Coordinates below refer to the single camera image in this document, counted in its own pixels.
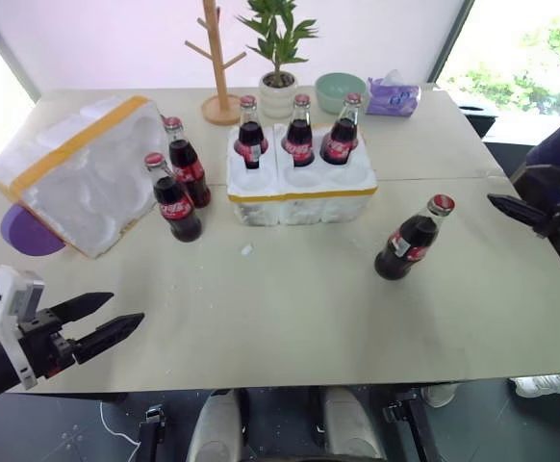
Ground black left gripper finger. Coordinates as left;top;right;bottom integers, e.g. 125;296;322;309
50;291;115;325
72;312;146;366

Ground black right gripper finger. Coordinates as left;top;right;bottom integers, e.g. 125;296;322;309
486;192;553;238

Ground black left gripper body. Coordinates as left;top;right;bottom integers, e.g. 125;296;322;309
17;307;77;381

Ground glass cola bottle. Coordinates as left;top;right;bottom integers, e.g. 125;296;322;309
318;92;364;167
143;152;204;244
281;93;317;168
235;94;269;170
162;115;213;210
373;193;457;282

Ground white foam lid, yellow tape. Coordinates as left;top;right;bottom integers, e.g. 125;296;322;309
0;94;197;260

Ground white foam bottle tray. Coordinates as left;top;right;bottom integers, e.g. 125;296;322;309
224;121;379;228

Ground person in dark clothes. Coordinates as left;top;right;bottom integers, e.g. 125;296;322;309
509;98;560;193

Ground purple round plate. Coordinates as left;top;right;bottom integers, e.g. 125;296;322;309
0;203;70;258

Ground black background desk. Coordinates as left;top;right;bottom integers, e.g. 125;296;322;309
456;102;498;143

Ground black table leg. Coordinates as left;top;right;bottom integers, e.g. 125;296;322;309
382;387;441;462
137;405;168;462

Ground grey rounded shape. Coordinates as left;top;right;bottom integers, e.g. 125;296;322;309
185;388;243;462
319;386;388;462

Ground purple tissue pack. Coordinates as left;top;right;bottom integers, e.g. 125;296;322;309
365;68;422;117

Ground white sneaker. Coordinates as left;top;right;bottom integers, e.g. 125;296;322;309
420;381;460;409
507;373;560;398

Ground pale green bowl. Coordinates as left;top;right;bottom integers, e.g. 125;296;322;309
314;71;369;116

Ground green plant in white pot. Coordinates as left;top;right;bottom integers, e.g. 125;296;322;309
235;0;319;120

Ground wooden mug tree stand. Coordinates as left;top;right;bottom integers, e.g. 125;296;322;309
184;0;249;127

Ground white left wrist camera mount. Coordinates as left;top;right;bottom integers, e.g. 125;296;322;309
0;264;46;392

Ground thin white floor cable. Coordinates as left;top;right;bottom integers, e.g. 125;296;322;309
98;400;142;449

